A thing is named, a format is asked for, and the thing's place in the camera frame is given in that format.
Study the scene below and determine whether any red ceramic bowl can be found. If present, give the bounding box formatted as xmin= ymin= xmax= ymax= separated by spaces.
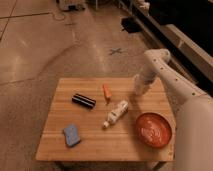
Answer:
xmin=135 ymin=113 xmax=172 ymax=148

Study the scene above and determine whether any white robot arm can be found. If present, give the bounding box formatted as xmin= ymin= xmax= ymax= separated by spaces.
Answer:
xmin=134 ymin=49 xmax=213 ymax=171

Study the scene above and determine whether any orange carrot toy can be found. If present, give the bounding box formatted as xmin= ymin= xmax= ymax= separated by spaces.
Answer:
xmin=102 ymin=84 xmax=112 ymax=101

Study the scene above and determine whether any black floor box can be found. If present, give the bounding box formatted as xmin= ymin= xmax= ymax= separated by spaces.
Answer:
xmin=121 ymin=17 xmax=141 ymax=33

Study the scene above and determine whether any white plastic bottle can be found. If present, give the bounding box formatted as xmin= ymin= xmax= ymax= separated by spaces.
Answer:
xmin=103 ymin=100 xmax=128 ymax=129

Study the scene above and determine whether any black striped cylinder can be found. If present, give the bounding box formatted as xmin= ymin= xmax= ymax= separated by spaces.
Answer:
xmin=72 ymin=94 xmax=96 ymax=109

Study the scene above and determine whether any wooden table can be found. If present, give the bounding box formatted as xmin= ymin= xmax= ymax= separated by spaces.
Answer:
xmin=36 ymin=78 xmax=175 ymax=163

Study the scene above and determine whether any blue sponge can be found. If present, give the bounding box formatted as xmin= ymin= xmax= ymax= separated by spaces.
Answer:
xmin=63 ymin=124 xmax=81 ymax=147

